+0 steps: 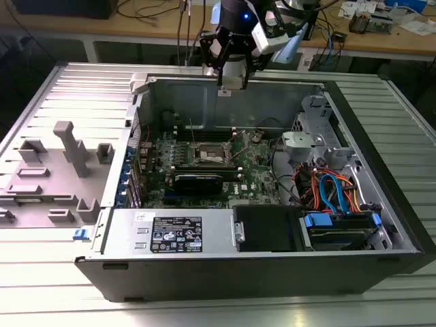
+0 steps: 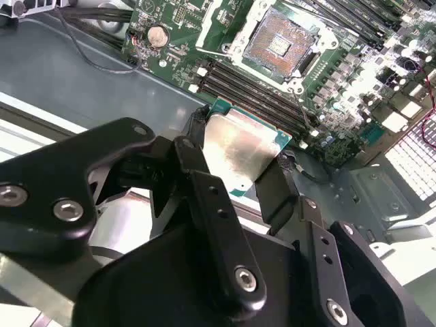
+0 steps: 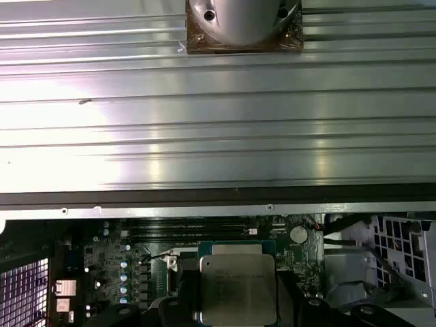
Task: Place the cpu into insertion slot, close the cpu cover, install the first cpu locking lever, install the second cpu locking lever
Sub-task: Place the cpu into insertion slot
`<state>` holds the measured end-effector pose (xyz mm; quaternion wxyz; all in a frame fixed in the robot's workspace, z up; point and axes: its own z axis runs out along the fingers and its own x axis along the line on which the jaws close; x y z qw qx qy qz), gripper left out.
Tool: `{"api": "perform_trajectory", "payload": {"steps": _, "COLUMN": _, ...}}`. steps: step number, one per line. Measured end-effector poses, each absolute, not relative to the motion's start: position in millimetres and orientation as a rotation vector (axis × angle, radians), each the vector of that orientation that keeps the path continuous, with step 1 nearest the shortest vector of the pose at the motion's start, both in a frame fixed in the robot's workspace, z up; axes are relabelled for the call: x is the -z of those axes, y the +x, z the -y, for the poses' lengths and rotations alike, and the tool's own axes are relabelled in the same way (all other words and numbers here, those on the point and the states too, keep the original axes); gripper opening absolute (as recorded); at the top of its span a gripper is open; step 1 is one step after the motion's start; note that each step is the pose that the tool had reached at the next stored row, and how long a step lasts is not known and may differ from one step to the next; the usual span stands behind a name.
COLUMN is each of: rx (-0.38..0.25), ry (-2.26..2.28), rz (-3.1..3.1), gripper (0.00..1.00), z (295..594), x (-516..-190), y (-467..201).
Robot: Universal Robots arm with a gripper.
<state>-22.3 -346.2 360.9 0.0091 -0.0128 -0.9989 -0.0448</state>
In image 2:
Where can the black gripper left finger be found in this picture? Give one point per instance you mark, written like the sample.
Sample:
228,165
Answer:
51,190

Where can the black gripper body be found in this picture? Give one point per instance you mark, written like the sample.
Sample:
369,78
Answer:
153,289

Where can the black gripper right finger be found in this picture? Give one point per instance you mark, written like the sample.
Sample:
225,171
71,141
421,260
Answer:
320,245

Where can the silver topped CPU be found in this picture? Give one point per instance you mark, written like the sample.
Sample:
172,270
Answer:
238,146

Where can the metal socket cover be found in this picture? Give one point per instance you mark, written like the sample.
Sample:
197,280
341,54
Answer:
206,25

